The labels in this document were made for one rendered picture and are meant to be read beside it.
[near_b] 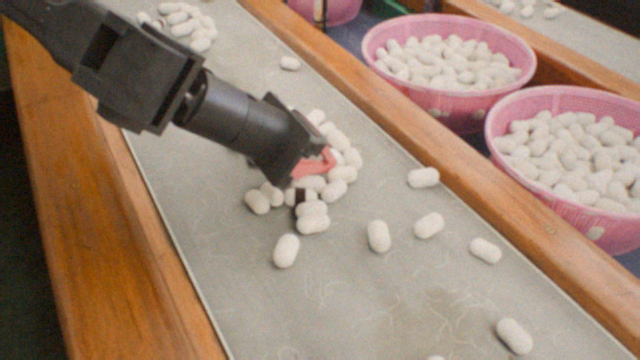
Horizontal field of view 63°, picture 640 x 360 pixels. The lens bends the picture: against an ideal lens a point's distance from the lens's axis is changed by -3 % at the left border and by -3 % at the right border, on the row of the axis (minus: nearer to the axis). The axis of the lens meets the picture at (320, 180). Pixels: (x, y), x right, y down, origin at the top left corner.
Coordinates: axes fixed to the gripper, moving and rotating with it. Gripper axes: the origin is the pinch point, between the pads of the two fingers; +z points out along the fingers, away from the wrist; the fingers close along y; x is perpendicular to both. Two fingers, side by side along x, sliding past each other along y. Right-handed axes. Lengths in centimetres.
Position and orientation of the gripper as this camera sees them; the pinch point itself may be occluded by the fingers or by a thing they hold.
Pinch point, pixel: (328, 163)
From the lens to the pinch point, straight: 61.6
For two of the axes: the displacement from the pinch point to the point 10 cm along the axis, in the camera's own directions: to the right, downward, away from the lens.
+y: -4.8, -5.6, 6.8
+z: 6.6, 2.9, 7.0
